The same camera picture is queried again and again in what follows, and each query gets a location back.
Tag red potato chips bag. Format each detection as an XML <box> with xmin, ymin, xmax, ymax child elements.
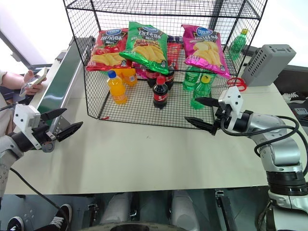
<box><xmin>86</xmin><ymin>28</ymin><xmax>132</xmax><ymax>72</ymax></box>

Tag orange juice bottle blue cap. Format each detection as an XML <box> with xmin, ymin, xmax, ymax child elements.
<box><xmin>106</xmin><ymin>70</ymin><xmax>128</xmax><ymax>105</ymax></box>

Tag small red snack packet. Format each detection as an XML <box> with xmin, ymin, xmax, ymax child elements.
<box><xmin>167</xmin><ymin>41</ymin><xmax>181</xmax><ymax>71</ymax></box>

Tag green conveyor belt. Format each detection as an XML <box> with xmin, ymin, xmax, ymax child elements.
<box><xmin>33</xmin><ymin>36</ymin><xmax>96</xmax><ymax>145</ymax></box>

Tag person's bare hand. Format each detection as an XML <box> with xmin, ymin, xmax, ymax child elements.
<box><xmin>23</xmin><ymin>69</ymin><xmax>48</xmax><ymax>96</ymax></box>

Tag black table leg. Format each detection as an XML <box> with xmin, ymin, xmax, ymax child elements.
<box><xmin>215</xmin><ymin>189</ymin><xmax>238</xmax><ymax>231</ymax></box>

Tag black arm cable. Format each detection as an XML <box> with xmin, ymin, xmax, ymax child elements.
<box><xmin>9</xmin><ymin>167</ymin><xmax>71</xmax><ymax>231</ymax></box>
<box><xmin>220</xmin><ymin>115</ymin><xmax>308</xmax><ymax>180</ymax></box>

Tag black wire mesh basket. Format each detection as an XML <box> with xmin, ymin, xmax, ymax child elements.
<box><xmin>63</xmin><ymin>0</ymin><xmax>269</xmax><ymax>128</ymax></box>

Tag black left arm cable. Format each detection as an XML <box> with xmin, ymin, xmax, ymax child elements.
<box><xmin>9</xmin><ymin>167</ymin><xmax>71</xmax><ymax>231</ymax></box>

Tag green potato chips bag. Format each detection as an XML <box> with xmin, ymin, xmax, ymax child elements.
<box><xmin>118</xmin><ymin>21</ymin><xmax>170</xmax><ymax>75</ymax></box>

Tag grey rounded shell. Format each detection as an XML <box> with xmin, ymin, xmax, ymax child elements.
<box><xmin>171</xmin><ymin>189</ymin><xmax>201</xmax><ymax>231</ymax></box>
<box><xmin>100</xmin><ymin>192</ymin><xmax>136</xmax><ymax>227</ymax></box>

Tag grey vented plastic box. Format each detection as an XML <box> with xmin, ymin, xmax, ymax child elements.
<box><xmin>241</xmin><ymin>44</ymin><xmax>296</xmax><ymax>87</ymax></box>

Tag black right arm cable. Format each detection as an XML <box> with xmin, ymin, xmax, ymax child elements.
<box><xmin>220</xmin><ymin>115</ymin><xmax>308</xmax><ymax>180</ymax></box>

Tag magenta snack packet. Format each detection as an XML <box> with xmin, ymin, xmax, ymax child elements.
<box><xmin>131</xmin><ymin>62</ymin><xmax>148</xmax><ymax>79</ymax></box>

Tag person's beige clothing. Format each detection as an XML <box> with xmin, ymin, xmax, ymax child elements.
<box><xmin>0</xmin><ymin>92</ymin><xmax>15</xmax><ymax>138</ymax></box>

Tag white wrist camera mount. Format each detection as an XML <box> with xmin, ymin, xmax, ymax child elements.
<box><xmin>13</xmin><ymin>103</ymin><xmax>41</xmax><ymax>149</ymax></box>
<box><xmin>217</xmin><ymin>86</ymin><xmax>244</xmax><ymax>131</ymax></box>

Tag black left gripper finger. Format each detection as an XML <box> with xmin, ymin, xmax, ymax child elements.
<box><xmin>56</xmin><ymin>121</ymin><xmax>84</xmax><ymax>142</ymax></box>
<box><xmin>40</xmin><ymin>108</ymin><xmax>68</xmax><ymax>121</ymax></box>

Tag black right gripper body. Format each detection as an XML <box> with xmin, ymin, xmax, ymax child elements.
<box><xmin>211</xmin><ymin>105</ymin><xmax>231</xmax><ymax>136</ymax></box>

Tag green soda bottle yellow cap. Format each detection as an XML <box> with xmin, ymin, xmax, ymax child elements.
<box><xmin>229</xmin><ymin>28</ymin><xmax>249</xmax><ymax>61</ymax></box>
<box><xmin>190</xmin><ymin>74</ymin><xmax>217</xmax><ymax>109</ymax></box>

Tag black white laced sneaker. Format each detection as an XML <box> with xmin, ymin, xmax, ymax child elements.
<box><xmin>282</xmin><ymin>91</ymin><xmax>308</xmax><ymax>105</ymax></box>

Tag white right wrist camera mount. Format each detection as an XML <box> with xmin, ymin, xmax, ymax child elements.
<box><xmin>217</xmin><ymin>86</ymin><xmax>244</xmax><ymax>131</ymax></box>

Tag pink potato chips bag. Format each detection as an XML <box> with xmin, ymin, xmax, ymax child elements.
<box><xmin>181</xmin><ymin>24</ymin><xmax>231</xmax><ymax>79</ymax></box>

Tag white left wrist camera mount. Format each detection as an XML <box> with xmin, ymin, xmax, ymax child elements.
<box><xmin>13</xmin><ymin>103</ymin><xmax>41</xmax><ymax>149</ymax></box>

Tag white smartphone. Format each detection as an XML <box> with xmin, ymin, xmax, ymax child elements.
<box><xmin>19</xmin><ymin>67</ymin><xmax>49</xmax><ymax>97</ymax></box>

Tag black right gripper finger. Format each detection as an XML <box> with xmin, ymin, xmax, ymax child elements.
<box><xmin>195</xmin><ymin>96</ymin><xmax>221</xmax><ymax>108</ymax></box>
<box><xmin>184</xmin><ymin>116</ymin><xmax>217</xmax><ymax>136</ymax></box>

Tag red rubber ring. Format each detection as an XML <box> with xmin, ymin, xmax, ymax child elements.
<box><xmin>227</xmin><ymin>77</ymin><xmax>247</xmax><ymax>92</ymax></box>

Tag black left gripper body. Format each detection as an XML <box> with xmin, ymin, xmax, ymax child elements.
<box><xmin>31</xmin><ymin>119</ymin><xmax>59</xmax><ymax>153</ymax></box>

